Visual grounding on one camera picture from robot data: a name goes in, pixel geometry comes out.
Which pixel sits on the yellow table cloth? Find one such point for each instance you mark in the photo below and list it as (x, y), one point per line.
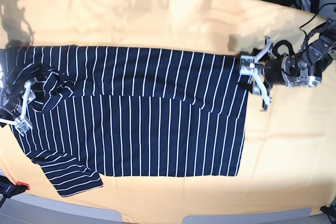
(288, 159)

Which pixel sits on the navy white striped T-shirt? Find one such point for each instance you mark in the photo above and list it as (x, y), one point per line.
(121, 112)

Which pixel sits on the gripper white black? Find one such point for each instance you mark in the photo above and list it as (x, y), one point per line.
(263, 75)
(14, 108)

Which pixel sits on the robot arm silver black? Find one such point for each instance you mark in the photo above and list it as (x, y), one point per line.
(305, 67)

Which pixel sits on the red black clamp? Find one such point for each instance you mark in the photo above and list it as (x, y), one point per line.
(8, 189)

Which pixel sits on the black clamp right corner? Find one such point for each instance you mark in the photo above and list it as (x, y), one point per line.
(330, 211)

